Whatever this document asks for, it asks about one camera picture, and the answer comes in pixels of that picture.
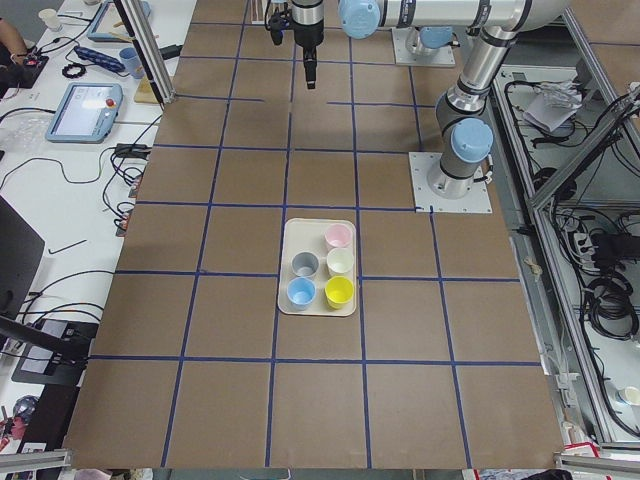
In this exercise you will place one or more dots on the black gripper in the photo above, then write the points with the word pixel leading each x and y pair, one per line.
pixel 308 35

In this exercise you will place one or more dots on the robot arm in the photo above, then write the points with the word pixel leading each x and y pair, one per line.
pixel 468 139
pixel 427 40

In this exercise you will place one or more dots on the blue cup on desk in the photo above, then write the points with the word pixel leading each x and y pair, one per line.
pixel 129 58

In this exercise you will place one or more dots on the pink cup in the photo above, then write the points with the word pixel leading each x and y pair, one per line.
pixel 338 235

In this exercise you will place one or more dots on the cream white cup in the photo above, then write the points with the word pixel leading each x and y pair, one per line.
pixel 340 262

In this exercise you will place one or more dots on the grey cup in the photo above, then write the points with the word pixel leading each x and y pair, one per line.
pixel 305 264

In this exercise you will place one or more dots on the blue cup on tray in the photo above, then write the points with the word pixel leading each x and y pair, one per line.
pixel 301 293

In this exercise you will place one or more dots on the yellow cup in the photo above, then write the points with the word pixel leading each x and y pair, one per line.
pixel 339 292

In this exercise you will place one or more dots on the white paper cup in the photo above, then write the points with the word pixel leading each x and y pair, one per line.
pixel 50 19

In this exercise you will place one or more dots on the black power adapter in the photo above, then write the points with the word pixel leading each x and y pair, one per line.
pixel 171 51

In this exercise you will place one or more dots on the wooden mug tree stand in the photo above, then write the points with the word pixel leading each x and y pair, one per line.
pixel 143 93

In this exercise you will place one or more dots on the blue teach pendant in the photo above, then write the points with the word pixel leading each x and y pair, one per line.
pixel 86 113
pixel 107 25

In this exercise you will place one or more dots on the blue plaid cloth case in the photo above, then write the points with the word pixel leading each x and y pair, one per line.
pixel 100 59

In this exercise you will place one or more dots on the cream serving tray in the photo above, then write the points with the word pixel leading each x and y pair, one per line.
pixel 318 273

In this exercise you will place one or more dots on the person at desk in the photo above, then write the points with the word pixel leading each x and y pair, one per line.
pixel 13 54

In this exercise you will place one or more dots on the black allen key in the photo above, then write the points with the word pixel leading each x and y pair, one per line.
pixel 54 251

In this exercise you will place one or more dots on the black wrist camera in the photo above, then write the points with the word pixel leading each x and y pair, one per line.
pixel 277 20

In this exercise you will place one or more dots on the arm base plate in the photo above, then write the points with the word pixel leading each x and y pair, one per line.
pixel 444 58
pixel 435 192

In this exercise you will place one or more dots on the aluminium frame post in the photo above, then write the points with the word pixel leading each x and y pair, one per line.
pixel 138 27

